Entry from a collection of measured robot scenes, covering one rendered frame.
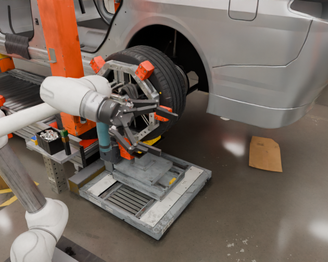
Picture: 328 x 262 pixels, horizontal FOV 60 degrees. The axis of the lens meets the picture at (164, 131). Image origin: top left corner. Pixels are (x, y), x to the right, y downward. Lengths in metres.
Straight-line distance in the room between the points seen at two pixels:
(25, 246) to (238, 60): 1.51
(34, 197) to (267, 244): 1.54
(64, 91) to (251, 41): 1.22
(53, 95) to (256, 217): 1.86
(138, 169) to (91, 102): 1.55
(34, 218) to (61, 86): 0.85
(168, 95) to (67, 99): 1.03
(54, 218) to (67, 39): 1.14
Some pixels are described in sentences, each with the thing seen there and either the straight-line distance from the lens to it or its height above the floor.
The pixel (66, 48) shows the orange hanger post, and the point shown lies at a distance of 2.08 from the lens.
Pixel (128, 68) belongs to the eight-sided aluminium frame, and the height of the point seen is 1.11.
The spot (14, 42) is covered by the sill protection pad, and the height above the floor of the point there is 0.93.
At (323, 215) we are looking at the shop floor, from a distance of 2.60.
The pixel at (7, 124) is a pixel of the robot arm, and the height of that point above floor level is 1.20.
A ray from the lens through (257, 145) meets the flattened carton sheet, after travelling 3.18.
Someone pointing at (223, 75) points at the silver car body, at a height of 1.05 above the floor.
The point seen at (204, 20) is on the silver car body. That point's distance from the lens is 1.92.
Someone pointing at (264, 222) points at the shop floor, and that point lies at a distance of 2.37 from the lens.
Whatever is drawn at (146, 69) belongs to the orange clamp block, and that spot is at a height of 1.13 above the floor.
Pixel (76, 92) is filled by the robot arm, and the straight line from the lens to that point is 0.89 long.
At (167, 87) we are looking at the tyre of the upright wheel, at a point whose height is 0.99.
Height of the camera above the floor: 1.68
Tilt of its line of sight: 30 degrees down
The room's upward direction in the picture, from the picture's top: straight up
